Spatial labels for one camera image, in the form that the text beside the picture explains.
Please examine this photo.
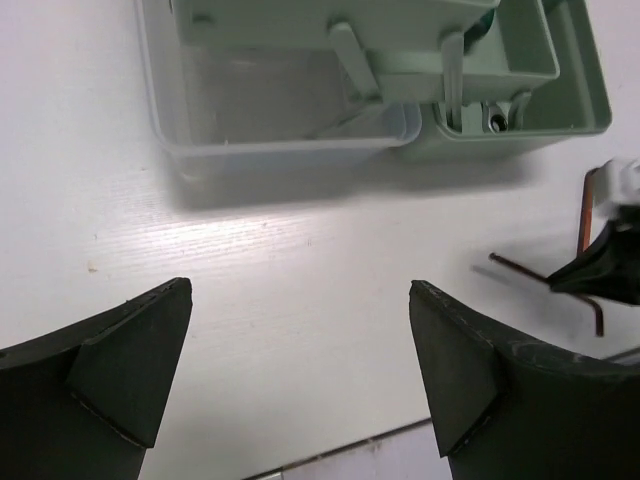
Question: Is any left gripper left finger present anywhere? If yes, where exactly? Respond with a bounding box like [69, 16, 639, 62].
[1, 278, 193, 479]

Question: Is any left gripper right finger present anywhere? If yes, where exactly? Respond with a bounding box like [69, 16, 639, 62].
[409, 280, 639, 479]

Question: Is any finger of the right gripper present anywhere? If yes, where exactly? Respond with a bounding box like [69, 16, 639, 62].
[548, 206, 639, 304]

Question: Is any green toolbox with clear lid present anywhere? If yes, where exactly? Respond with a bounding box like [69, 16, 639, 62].
[137, 1, 612, 169]

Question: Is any green stubby screwdriver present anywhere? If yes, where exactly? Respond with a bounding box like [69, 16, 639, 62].
[463, 9, 496, 54]

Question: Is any middle brown hex key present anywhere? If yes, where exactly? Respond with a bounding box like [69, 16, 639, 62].
[488, 252, 605, 338]

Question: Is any brown hex key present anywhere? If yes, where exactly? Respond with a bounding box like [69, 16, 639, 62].
[488, 252, 605, 338]
[576, 167, 608, 255]

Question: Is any right brown hex key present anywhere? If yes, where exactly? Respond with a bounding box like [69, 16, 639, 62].
[576, 167, 608, 255]

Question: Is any small silver wrench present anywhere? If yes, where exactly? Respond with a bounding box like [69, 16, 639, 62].
[481, 101, 523, 134]

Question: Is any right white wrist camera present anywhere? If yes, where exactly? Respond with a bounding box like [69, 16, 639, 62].
[594, 158, 639, 217]

